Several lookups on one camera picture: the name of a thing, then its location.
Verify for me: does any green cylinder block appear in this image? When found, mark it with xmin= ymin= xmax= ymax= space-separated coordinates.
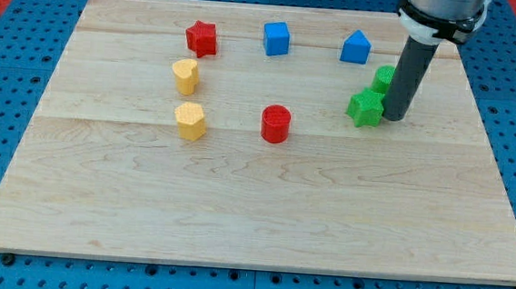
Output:
xmin=371 ymin=65 xmax=395 ymax=95

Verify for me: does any red cylinder block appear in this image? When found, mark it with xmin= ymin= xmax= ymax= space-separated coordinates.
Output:
xmin=261 ymin=105 xmax=292 ymax=144

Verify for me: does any blue cube block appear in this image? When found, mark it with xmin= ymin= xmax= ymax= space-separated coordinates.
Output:
xmin=263 ymin=22 xmax=290 ymax=56

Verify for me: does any green star block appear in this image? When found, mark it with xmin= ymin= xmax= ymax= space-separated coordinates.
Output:
xmin=346 ymin=88 xmax=384 ymax=127

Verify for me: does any blue triangular prism block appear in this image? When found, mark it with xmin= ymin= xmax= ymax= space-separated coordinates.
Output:
xmin=340 ymin=29 xmax=372 ymax=65

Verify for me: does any yellow hexagon block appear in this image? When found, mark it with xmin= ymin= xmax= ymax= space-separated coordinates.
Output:
xmin=174 ymin=102 xmax=206 ymax=141

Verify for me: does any red star block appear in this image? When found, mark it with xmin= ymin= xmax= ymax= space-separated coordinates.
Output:
xmin=185 ymin=20 xmax=217 ymax=57

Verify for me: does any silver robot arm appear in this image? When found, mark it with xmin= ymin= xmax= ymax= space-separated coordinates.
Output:
xmin=397 ymin=0 xmax=491 ymax=45

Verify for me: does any light wooden board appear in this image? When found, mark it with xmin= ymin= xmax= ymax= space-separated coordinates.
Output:
xmin=0 ymin=0 xmax=516 ymax=286

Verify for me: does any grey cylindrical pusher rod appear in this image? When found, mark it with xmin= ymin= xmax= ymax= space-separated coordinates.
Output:
xmin=382 ymin=36 xmax=438 ymax=122

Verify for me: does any yellow heart block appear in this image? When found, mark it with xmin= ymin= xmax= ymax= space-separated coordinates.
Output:
xmin=172 ymin=58 xmax=200 ymax=95

